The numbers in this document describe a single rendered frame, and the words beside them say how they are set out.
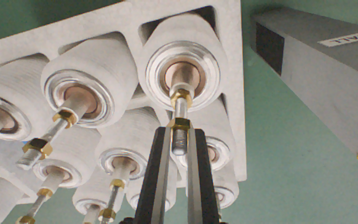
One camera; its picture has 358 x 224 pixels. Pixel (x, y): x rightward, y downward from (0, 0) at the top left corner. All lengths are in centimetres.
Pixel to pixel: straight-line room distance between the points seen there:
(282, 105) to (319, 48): 35
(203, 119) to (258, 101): 32
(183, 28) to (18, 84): 21
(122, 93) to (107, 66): 3
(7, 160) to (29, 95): 34
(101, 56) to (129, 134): 11
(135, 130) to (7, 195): 44
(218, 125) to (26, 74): 26
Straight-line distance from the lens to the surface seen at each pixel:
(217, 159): 26
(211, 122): 24
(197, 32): 17
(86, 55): 22
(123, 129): 27
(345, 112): 21
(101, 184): 40
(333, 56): 22
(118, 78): 21
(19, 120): 29
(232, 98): 29
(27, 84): 29
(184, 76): 16
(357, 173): 97
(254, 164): 73
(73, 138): 34
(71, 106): 20
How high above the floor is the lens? 41
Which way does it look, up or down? 54 degrees down
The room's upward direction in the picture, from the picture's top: 177 degrees counter-clockwise
